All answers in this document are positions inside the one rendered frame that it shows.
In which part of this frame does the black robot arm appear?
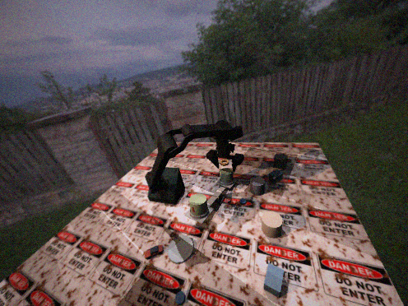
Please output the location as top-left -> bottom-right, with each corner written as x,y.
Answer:
145,120 -> 243,194

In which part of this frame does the beige cylinder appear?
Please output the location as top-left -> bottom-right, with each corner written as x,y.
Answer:
261,211 -> 283,239

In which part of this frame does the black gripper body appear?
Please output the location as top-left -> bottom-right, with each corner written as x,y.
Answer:
206,144 -> 244,165

